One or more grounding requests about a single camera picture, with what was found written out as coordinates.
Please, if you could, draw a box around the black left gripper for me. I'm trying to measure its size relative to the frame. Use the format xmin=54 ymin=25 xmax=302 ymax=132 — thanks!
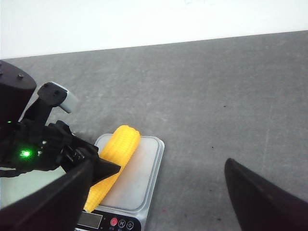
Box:
xmin=0 ymin=120 xmax=120 ymax=186

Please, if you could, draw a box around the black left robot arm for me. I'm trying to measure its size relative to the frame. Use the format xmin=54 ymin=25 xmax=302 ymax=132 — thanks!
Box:
xmin=0 ymin=61 xmax=120 ymax=184

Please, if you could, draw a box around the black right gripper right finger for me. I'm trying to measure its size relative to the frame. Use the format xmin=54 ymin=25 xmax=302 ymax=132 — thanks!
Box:
xmin=224 ymin=158 xmax=308 ymax=231

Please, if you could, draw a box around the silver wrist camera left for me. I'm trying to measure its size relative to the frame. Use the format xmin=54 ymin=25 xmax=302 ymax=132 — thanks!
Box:
xmin=36 ymin=82 xmax=78 ymax=114

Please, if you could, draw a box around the yellow corn cob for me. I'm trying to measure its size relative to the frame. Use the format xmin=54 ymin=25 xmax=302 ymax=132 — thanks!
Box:
xmin=83 ymin=125 xmax=141 ymax=212

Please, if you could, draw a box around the silver digital kitchen scale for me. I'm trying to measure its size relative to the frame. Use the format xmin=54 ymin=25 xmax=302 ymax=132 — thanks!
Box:
xmin=75 ymin=136 xmax=165 ymax=231

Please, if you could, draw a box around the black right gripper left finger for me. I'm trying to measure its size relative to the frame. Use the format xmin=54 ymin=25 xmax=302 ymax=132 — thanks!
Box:
xmin=0 ymin=161 xmax=93 ymax=231

